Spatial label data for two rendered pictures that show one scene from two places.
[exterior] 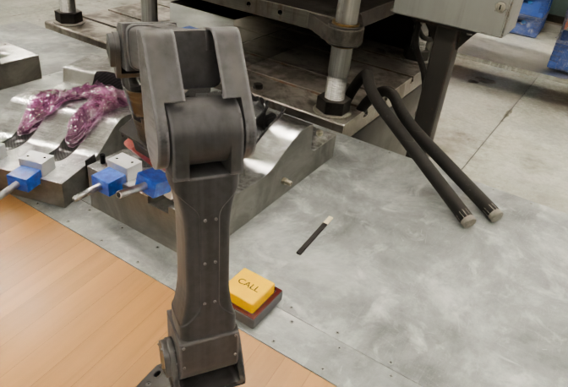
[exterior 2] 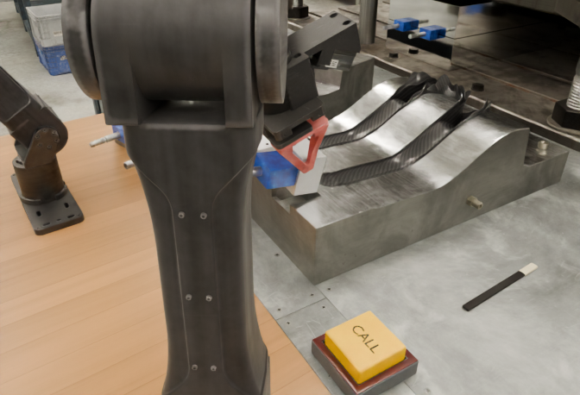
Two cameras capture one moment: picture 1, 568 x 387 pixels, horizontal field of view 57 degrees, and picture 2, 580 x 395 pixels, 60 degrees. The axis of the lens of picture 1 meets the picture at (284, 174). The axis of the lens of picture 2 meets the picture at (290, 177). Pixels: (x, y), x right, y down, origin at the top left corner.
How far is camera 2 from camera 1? 31 cm
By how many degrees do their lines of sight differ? 25
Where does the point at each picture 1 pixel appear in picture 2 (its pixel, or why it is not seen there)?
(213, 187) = (193, 148)
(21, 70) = not seen: hidden behind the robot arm
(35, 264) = (139, 245)
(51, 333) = (110, 331)
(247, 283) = (363, 335)
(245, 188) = (403, 199)
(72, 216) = not seen: hidden behind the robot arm
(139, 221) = (264, 218)
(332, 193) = (546, 230)
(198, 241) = (174, 252)
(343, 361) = not seen: outside the picture
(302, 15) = not seen: outside the picture
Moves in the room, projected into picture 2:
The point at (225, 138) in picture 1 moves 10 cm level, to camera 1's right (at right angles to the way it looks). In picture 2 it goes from (206, 40) to (451, 81)
